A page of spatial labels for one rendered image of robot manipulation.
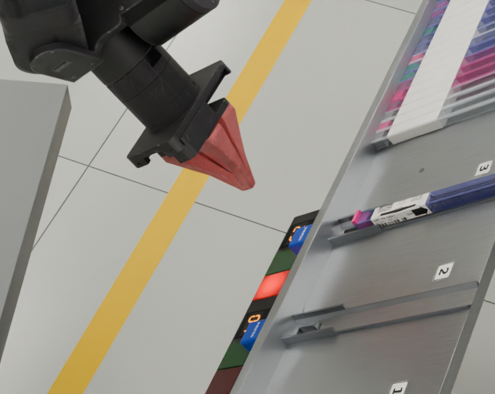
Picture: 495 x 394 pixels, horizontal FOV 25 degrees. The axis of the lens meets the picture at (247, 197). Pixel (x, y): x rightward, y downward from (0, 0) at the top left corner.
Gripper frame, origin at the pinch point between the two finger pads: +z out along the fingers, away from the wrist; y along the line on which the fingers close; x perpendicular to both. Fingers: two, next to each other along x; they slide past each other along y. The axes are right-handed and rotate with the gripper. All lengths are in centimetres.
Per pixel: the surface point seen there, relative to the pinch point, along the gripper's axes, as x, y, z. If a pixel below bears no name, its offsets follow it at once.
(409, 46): -3.8, 24.3, 6.7
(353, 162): -3.8, 7.8, 6.9
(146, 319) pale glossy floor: 73, 25, 34
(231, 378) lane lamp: 3.0, -13.6, 10.0
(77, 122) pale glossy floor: 94, 58, 13
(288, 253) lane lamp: 3.9, 1.0, 9.9
